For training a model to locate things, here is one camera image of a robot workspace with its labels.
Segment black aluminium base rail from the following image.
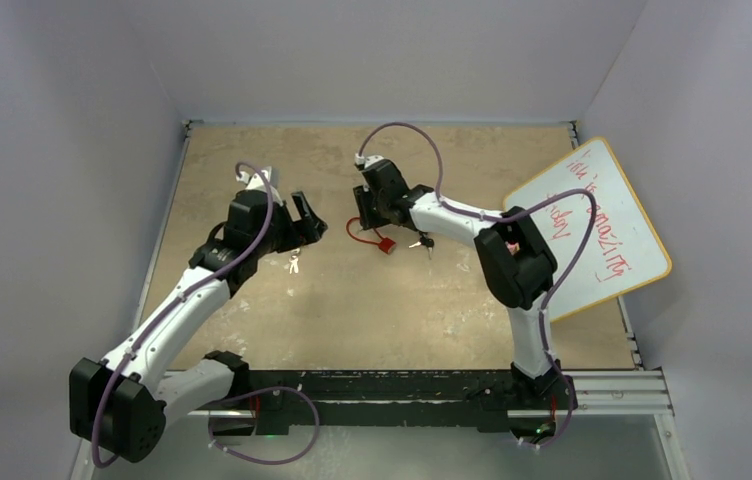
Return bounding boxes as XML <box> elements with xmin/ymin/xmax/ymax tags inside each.
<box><xmin>87</xmin><ymin>368</ymin><xmax>675</xmax><ymax>439</ymax></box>

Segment purple cable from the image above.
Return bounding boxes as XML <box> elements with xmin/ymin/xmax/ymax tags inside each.
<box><xmin>357</xmin><ymin>122</ymin><xmax>599</xmax><ymax>452</ymax></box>
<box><xmin>89</xmin><ymin>161</ymin><xmax>322</xmax><ymax>469</ymax></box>

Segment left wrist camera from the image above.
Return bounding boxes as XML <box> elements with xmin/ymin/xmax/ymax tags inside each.
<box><xmin>238</xmin><ymin>166</ymin><xmax>282</xmax><ymax>203</ymax></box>

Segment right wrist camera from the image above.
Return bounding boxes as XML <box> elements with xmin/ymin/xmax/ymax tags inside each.
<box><xmin>354</xmin><ymin>154</ymin><xmax>384</xmax><ymax>170</ymax></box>

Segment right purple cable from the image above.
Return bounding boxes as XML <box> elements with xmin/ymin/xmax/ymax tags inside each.
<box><xmin>357</xmin><ymin>122</ymin><xmax>599</xmax><ymax>452</ymax></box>

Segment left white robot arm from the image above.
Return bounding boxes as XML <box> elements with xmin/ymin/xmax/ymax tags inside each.
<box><xmin>69</xmin><ymin>187</ymin><xmax>327</xmax><ymax>468</ymax></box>

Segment silver keys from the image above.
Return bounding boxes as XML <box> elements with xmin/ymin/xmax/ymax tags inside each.
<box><xmin>288</xmin><ymin>249</ymin><xmax>301</xmax><ymax>275</ymax></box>

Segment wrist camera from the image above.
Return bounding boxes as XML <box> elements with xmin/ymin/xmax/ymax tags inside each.
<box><xmin>354</xmin><ymin>154</ymin><xmax>384</xmax><ymax>170</ymax></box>
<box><xmin>238</xmin><ymin>166</ymin><xmax>282</xmax><ymax>203</ymax></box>

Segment red cable lock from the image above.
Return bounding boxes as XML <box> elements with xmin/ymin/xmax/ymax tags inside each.
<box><xmin>345</xmin><ymin>217</ymin><xmax>396</xmax><ymax>255</ymax></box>

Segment whiteboard with yellow frame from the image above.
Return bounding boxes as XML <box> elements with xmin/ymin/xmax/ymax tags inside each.
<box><xmin>504</xmin><ymin>137</ymin><xmax>672</xmax><ymax>321</ymax></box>

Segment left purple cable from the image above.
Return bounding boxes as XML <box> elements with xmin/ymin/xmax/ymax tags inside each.
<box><xmin>89</xmin><ymin>161</ymin><xmax>322</xmax><ymax>469</ymax></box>

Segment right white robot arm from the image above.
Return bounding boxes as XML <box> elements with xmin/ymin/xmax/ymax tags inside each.
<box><xmin>354</xmin><ymin>155</ymin><xmax>560</xmax><ymax>407</ymax></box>

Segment black head keys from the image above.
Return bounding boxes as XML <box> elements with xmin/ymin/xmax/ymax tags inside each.
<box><xmin>408</xmin><ymin>232</ymin><xmax>435</xmax><ymax>260</ymax></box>

